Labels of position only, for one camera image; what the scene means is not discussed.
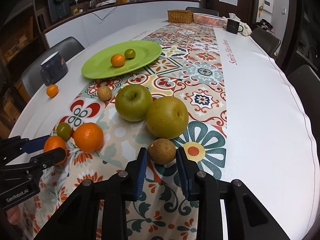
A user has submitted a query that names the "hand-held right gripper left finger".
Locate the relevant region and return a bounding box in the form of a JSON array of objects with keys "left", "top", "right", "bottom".
[{"left": 34, "top": 147, "right": 148, "bottom": 240}]

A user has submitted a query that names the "person's left hand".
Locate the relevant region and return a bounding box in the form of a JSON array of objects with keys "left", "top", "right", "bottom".
[{"left": 5, "top": 203, "right": 22, "bottom": 222}]

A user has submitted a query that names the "green plate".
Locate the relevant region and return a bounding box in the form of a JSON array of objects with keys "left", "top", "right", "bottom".
[{"left": 81, "top": 40, "right": 162, "bottom": 80}]

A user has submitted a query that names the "black mug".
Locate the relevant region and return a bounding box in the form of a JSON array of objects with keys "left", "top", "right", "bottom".
[{"left": 226, "top": 19, "right": 244, "bottom": 34}]

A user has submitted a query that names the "large orange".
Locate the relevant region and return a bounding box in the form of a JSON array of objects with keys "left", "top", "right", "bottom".
[{"left": 72, "top": 122, "right": 104, "bottom": 153}]

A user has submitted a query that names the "yellow-green pear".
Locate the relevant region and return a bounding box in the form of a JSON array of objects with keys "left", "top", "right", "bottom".
[{"left": 146, "top": 96, "right": 189, "bottom": 140}]

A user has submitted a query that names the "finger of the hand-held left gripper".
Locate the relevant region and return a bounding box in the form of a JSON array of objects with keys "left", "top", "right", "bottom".
[
  {"left": 0, "top": 146, "right": 67, "bottom": 178},
  {"left": 0, "top": 134, "right": 51, "bottom": 156}
]

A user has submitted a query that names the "grey chair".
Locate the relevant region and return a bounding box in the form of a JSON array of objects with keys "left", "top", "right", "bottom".
[
  {"left": 185, "top": 6, "right": 219, "bottom": 17},
  {"left": 286, "top": 64, "right": 320, "bottom": 130},
  {"left": 249, "top": 27, "right": 281, "bottom": 57},
  {"left": 21, "top": 36, "right": 85, "bottom": 99}
]

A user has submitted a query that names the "green apple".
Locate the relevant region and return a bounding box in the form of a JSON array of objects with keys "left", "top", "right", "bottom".
[{"left": 115, "top": 84, "right": 153, "bottom": 122}]

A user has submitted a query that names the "brown door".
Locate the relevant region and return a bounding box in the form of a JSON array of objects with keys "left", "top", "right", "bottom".
[{"left": 200, "top": 0, "right": 255, "bottom": 25}]

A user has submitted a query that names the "black cable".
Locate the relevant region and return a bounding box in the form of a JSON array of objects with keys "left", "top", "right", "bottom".
[{"left": 91, "top": 6, "right": 118, "bottom": 20}]

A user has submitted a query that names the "pile of bags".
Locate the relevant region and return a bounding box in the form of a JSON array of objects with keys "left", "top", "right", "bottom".
[{"left": 256, "top": 19, "right": 275, "bottom": 33}]

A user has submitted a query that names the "brown kiwi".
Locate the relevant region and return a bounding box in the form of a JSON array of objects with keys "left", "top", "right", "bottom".
[
  {"left": 97, "top": 86, "right": 112, "bottom": 101},
  {"left": 147, "top": 138, "right": 177, "bottom": 165}
]

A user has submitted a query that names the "wicker basket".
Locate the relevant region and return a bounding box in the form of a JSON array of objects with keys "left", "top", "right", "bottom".
[{"left": 167, "top": 10, "right": 194, "bottom": 23}]

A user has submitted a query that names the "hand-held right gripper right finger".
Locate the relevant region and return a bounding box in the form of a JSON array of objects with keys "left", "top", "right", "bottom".
[{"left": 176, "top": 147, "right": 290, "bottom": 240}]

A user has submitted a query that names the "white patterned tablecloth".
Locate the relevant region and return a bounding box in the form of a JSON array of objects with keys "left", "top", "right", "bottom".
[{"left": 7, "top": 17, "right": 314, "bottom": 240}]

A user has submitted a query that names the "wooden shelf unit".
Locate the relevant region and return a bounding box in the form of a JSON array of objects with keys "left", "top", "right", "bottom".
[{"left": 0, "top": 5, "right": 48, "bottom": 120}]

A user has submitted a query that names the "white plastic basket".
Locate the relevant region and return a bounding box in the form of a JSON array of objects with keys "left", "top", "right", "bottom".
[{"left": 193, "top": 13, "right": 227, "bottom": 27}]

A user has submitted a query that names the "white crumpled cloth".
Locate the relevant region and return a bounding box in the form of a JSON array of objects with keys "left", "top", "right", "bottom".
[{"left": 239, "top": 22, "right": 252, "bottom": 37}]

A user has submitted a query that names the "navy blue mug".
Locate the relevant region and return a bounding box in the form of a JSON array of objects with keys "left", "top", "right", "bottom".
[{"left": 40, "top": 51, "right": 68, "bottom": 87}]

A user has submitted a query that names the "black countertop appliance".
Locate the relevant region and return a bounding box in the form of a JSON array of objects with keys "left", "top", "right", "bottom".
[{"left": 47, "top": 0, "right": 72, "bottom": 23}]

